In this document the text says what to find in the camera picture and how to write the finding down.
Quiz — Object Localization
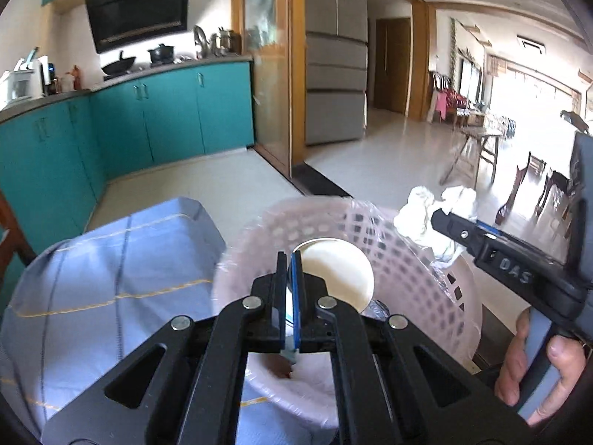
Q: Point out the wooden stool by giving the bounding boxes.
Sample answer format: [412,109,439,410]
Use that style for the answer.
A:
[439,126,504,189]

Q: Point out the glass sliding door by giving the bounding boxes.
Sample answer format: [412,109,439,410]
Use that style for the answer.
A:
[231,0,305,179]

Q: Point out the white dish rack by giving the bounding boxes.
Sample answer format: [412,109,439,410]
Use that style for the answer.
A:
[1,70,43,109]

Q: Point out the silver refrigerator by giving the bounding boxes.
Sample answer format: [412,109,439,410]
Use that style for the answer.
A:
[305,0,368,146]

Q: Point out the paper cup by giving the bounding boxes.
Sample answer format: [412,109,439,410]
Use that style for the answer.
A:
[292,237,375,313]

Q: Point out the black cooking pot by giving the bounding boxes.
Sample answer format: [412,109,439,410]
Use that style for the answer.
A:
[149,43,175,65]

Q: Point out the teal lower cabinets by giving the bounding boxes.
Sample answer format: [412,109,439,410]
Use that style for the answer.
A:
[1,57,254,253]

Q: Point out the dark wooden chair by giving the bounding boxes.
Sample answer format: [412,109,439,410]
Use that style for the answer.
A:
[0,192,37,283]

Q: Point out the steel stock pot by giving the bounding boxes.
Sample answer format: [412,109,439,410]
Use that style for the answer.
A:
[210,27,234,56]

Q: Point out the black range hood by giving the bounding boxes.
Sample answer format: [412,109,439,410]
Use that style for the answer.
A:
[86,0,188,53]

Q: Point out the black wok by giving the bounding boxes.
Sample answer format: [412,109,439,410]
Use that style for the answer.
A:
[102,50,136,76]

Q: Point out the white plastic trash basket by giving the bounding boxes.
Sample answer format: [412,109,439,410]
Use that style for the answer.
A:
[210,195,484,429]

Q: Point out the person's right hand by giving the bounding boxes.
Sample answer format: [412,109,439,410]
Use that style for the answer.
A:
[494,309,587,427]

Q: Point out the white tissue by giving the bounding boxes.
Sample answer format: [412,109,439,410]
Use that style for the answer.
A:
[392,185,480,263]

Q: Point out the blue tablecloth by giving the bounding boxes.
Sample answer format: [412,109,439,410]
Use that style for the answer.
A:
[0,196,326,445]

